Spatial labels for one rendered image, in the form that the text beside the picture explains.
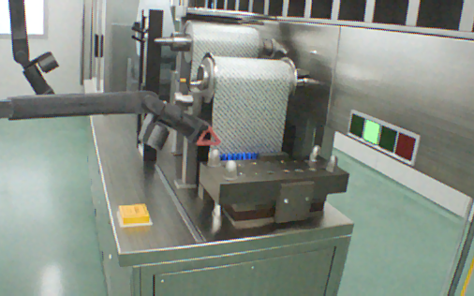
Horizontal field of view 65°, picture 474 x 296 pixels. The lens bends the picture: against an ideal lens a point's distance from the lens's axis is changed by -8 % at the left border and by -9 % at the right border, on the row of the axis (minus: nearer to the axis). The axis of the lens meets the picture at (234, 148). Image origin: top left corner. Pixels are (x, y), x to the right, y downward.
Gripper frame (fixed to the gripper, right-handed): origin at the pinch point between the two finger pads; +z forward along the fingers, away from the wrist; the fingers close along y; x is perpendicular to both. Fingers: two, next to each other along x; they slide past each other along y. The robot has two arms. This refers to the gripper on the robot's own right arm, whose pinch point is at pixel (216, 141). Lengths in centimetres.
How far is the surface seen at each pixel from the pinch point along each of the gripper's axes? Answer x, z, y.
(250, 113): 11.9, 4.4, 0.3
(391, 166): 47, 275, -179
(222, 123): 5.4, -1.7, 0.3
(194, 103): 6.0, -9.4, -7.1
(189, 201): -19.1, 1.2, 2.5
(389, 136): 24.6, 20.3, 36.5
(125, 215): -26.6, -17.5, 12.6
